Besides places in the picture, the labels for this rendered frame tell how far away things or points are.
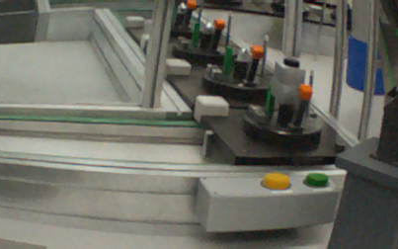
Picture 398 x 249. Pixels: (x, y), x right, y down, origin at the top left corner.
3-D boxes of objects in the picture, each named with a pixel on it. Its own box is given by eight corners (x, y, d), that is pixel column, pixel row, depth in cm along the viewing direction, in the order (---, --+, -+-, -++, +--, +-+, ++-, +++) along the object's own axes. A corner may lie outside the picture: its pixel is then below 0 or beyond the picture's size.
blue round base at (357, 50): (393, 97, 238) (397, 51, 234) (357, 93, 234) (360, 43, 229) (374, 82, 252) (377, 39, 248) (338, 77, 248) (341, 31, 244)
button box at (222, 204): (332, 223, 130) (341, 189, 128) (205, 232, 124) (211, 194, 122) (319, 208, 136) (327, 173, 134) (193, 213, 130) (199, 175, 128)
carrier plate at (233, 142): (359, 166, 143) (361, 154, 142) (233, 168, 136) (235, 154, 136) (317, 124, 165) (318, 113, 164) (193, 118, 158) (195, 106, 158)
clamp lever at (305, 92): (302, 128, 144) (313, 91, 139) (291, 127, 143) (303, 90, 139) (297, 114, 147) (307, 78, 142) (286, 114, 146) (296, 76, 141)
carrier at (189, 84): (314, 121, 166) (321, 58, 163) (191, 116, 160) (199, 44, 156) (275, 85, 188) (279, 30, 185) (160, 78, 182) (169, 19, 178)
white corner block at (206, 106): (226, 127, 155) (229, 104, 154) (199, 126, 154) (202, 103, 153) (218, 119, 160) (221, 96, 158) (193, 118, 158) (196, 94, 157)
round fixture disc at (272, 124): (331, 146, 145) (333, 134, 145) (257, 145, 142) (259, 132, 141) (305, 121, 158) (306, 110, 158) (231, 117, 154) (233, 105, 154)
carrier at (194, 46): (275, 84, 189) (279, 29, 185) (160, 77, 182) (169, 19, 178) (240, 55, 211) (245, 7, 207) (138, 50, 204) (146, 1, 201)
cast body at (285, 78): (305, 106, 146) (309, 66, 144) (281, 105, 145) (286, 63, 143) (288, 91, 154) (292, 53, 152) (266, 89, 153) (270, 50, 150)
